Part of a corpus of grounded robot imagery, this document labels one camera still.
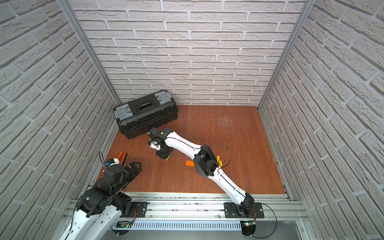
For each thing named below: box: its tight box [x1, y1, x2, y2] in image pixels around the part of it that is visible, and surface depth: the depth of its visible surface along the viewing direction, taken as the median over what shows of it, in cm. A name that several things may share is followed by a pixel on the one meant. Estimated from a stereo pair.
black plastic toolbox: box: [113, 90, 179, 139], surface depth 99 cm
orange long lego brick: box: [185, 160, 195, 167], surface depth 91 cm
